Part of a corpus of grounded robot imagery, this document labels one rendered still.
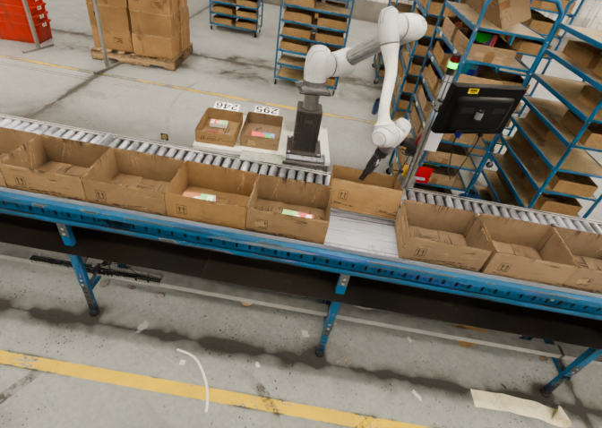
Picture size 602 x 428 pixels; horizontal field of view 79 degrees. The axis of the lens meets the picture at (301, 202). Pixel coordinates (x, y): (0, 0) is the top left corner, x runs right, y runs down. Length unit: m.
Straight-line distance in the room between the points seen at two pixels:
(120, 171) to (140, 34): 4.16
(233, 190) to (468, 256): 1.24
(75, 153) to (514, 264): 2.32
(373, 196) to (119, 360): 1.73
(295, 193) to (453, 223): 0.88
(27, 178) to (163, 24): 4.25
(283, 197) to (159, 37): 4.48
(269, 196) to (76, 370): 1.45
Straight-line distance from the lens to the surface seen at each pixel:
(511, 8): 2.87
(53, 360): 2.64
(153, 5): 6.06
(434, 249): 1.86
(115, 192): 1.95
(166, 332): 2.57
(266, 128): 3.01
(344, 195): 2.01
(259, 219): 1.75
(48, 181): 2.11
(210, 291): 2.36
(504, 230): 2.28
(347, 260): 1.78
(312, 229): 1.75
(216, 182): 2.05
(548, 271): 2.13
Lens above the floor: 2.16
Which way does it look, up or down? 38 degrees down
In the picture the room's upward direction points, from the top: 10 degrees clockwise
